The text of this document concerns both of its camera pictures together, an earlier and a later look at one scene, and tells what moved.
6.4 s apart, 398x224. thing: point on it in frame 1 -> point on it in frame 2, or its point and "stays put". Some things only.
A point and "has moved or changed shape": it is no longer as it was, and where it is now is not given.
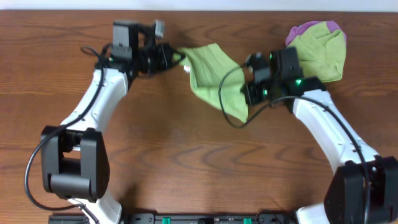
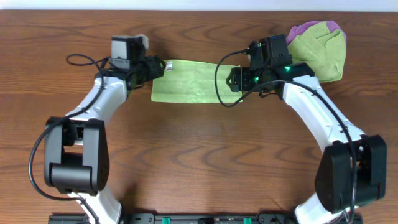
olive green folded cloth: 321,53 stays put
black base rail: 180,218 stays put
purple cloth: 296,30 stays put
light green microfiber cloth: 217,78 has moved or changed shape
